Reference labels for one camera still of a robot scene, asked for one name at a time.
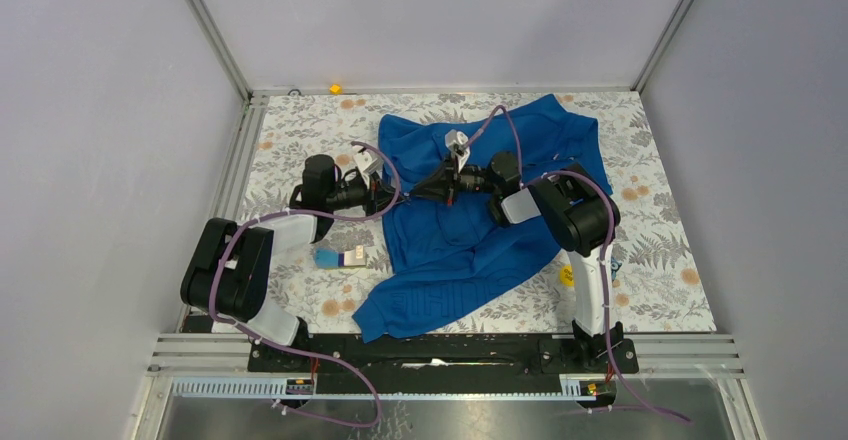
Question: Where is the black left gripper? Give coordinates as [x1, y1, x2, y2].
[326, 171, 404, 219]

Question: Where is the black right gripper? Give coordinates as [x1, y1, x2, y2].
[409, 152, 499, 208]

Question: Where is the blue zip-up jacket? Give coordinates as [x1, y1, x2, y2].
[353, 94, 612, 342]

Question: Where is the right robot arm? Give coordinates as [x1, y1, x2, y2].
[410, 151, 623, 372]

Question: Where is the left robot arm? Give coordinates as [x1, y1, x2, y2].
[180, 148, 400, 371]

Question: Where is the blue white striped block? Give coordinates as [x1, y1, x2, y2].
[313, 245, 367, 269]

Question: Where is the yellow round sticker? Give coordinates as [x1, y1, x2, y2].
[558, 265, 575, 288]

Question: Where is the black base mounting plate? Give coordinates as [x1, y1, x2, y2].
[247, 334, 611, 396]

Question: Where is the floral patterned table mat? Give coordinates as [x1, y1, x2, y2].
[215, 91, 715, 334]

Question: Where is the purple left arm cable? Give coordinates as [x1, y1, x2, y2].
[207, 140, 404, 429]

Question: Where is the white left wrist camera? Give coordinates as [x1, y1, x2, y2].
[352, 148, 383, 178]

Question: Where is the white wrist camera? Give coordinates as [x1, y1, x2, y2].
[352, 148, 383, 178]
[444, 129, 470, 173]

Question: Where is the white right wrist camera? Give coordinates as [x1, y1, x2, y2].
[444, 129, 470, 173]

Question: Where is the aluminium frame rail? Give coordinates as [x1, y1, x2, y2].
[172, 375, 598, 403]

